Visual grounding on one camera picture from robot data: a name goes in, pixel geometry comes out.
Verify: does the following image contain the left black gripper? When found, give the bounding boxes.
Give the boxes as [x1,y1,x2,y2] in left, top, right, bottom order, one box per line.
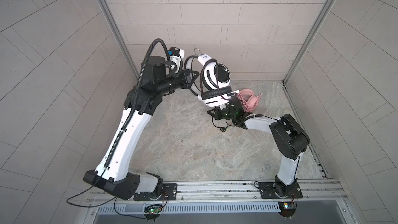
[152,69,199,97]

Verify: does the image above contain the pink headphones with cable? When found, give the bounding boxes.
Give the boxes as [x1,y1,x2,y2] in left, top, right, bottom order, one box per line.
[237,89,263,112]

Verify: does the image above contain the white black headphones with cable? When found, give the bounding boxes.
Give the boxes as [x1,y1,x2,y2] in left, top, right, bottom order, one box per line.
[183,54,239,109]

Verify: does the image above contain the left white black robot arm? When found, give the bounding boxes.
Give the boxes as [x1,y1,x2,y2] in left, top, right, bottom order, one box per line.
[84,56,200,200]

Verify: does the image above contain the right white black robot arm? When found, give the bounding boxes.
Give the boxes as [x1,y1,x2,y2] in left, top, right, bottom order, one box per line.
[204,96,310,200]

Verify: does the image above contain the right circuit board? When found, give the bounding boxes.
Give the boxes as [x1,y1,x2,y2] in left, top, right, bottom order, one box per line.
[278,202,296,218]

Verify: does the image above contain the left circuit board green led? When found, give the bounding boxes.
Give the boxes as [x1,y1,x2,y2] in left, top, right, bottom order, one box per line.
[144,204,163,215]

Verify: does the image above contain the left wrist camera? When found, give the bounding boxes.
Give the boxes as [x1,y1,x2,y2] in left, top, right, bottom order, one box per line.
[169,47,185,74]

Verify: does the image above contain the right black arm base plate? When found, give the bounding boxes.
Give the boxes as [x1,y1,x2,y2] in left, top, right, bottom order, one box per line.
[255,181,303,199]

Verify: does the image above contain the aluminium mounting rail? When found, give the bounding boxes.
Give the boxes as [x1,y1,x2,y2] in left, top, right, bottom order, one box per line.
[85,178,347,205]

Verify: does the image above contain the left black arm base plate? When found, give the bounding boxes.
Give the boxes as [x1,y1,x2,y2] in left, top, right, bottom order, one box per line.
[133,183,177,201]

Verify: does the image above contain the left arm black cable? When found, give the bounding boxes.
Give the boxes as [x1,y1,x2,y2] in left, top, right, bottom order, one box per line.
[66,174,116,208]

